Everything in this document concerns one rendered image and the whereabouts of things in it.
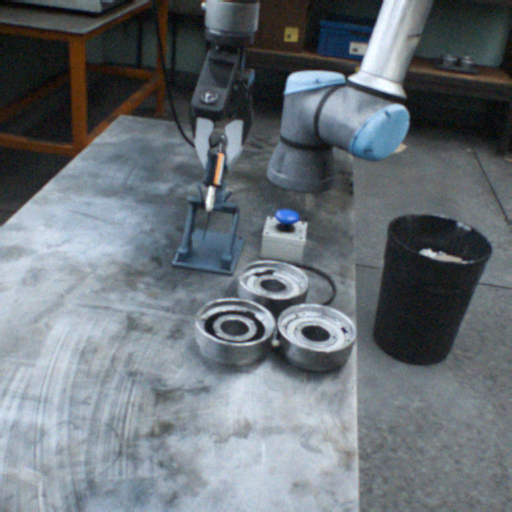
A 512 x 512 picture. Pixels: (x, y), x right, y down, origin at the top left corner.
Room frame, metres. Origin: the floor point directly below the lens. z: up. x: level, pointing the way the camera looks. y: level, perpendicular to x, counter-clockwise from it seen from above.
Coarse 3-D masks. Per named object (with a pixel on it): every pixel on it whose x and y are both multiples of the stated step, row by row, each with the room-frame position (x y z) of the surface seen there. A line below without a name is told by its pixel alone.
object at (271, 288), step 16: (240, 272) 0.82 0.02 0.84; (256, 272) 0.85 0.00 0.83; (288, 272) 0.86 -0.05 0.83; (240, 288) 0.79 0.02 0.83; (256, 288) 0.80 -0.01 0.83; (272, 288) 0.84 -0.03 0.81; (288, 288) 0.81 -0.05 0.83; (304, 288) 0.80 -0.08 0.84; (272, 304) 0.77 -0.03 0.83; (288, 304) 0.77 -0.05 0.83
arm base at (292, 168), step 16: (288, 144) 1.28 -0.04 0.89; (304, 144) 1.26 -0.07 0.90; (272, 160) 1.30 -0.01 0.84; (288, 160) 1.27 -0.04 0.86; (304, 160) 1.26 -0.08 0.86; (320, 160) 1.27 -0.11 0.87; (272, 176) 1.28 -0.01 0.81; (288, 176) 1.25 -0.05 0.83; (304, 176) 1.25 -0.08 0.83; (320, 176) 1.27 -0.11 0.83; (336, 176) 1.30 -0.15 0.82
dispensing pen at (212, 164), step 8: (224, 136) 0.98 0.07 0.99; (224, 144) 0.97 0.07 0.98; (208, 160) 0.93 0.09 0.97; (216, 160) 0.93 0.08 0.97; (208, 168) 0.93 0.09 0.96; (216, 168) 0.93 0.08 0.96; (208, 176) 0.92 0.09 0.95; (208, 184) 0.92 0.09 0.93; (208, 192) 0.92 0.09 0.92; (216, 192) 0.92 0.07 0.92; (208, 200) 0.91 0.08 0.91; (208, 208) 0.91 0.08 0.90; (208, 216) 0.90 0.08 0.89
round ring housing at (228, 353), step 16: (208, 304) 0.73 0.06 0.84; (224, 304) 0.75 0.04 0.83; (240, 304) 0.75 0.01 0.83; (256, 304) 0.74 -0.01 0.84; (224, 320) 0.71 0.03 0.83; (240, 320) 0.72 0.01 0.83; (272, 320) 0.71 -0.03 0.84; (208, 336) 0.66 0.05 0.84; (224, 336) 0.68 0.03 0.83; (240, 336) 0.68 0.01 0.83; (272, 336) 0.69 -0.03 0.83; (208, 352) 0.66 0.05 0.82; (224, 352) 0.65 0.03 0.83; (240, 352) 0.65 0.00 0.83; (256, 352) 0.66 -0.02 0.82
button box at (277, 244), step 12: (276, 228) 0.97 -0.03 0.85; (288, 228) 0.97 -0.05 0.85; (300, 228) 0.98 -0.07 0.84; (264, 240) 0.94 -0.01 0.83; (276, 240) 0.94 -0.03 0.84; (288, 240) 0.94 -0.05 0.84; (300, 240) 0.94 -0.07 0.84; (264, 252) 0.94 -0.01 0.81; (276, 252) 0.94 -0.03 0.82; (288, 252) 0.94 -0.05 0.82; (300, 252) 0.94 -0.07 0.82
